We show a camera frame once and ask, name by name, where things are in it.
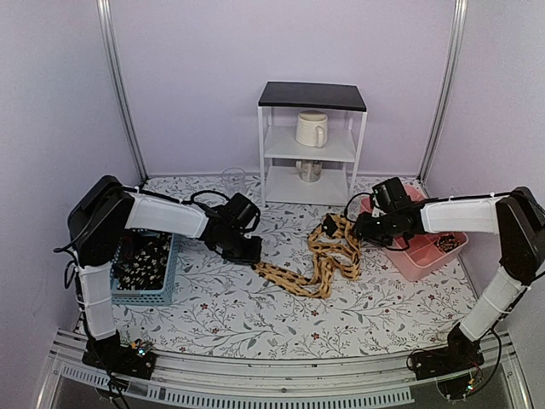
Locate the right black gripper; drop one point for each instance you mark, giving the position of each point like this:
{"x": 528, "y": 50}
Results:
{"x": 363, "y": 230}

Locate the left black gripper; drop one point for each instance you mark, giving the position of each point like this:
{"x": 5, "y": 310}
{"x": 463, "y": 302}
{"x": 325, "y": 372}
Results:
{"x": 253, "y": 257}

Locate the yellow beetle-print tie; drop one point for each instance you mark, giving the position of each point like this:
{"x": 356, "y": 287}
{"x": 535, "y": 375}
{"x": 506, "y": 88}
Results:
{"x": 334, "y": 248}

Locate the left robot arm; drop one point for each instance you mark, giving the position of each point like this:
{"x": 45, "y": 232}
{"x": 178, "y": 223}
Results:
{"x": 109, "y": 209}

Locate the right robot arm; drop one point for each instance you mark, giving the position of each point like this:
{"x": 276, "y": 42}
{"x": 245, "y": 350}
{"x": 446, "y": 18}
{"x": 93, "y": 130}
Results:
{"x": 514, "y": 217}

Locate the floral table mat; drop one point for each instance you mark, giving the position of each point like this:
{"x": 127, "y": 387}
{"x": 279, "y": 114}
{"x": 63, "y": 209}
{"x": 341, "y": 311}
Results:
{"x": 222, "y": 309}

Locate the pink divided organizer tray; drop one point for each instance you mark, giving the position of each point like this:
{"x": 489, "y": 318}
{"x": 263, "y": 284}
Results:
{"x": 417, "y": 257}

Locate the clear glass cup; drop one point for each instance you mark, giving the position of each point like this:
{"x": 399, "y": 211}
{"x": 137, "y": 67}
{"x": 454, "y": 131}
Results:
{"x": 234, "y": 181}

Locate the rolled yellow-black tie in tray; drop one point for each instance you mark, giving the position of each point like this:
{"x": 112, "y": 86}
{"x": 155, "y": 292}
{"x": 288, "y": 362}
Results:
{"x": 447, "y": 242}

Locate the white shelf with black top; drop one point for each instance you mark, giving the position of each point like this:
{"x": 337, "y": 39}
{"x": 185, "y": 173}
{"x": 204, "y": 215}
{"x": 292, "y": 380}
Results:
{"x": 277, "y": 111}

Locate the black white-patterned tie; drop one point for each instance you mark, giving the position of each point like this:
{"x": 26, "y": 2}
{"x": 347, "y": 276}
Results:
{"x": 142, "y": 261}

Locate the cream ceramic mug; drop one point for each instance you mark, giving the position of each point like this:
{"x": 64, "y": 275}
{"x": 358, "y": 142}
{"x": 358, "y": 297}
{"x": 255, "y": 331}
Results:
{"x": 312, "y": 129}

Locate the blue plastic basket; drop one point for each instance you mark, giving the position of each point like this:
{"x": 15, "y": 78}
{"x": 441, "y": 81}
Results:
{"x": 160, "y": 297}

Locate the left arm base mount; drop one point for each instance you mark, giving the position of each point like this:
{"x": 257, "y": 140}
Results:
{"x": 110, "y": 355}

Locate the front aluminium rail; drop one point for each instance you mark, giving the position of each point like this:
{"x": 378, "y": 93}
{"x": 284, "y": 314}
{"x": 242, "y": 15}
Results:
{"x": 196, "y": 381}

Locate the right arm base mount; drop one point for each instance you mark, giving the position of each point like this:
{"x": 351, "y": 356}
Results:
{"x": 458, "y": 355}

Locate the right aluminium frame post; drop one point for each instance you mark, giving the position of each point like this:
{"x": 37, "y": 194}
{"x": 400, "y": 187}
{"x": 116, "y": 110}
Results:
{"x": 453, "y": 54}

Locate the aluminium frame post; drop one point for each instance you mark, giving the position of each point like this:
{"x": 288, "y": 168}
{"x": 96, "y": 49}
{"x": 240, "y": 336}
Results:
{"x": 453, "y": 54}
{"x": 114, "y": 65}

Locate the left aluminium frame post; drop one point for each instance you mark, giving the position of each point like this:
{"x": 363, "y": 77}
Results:
{"x": 114, "y": 65}

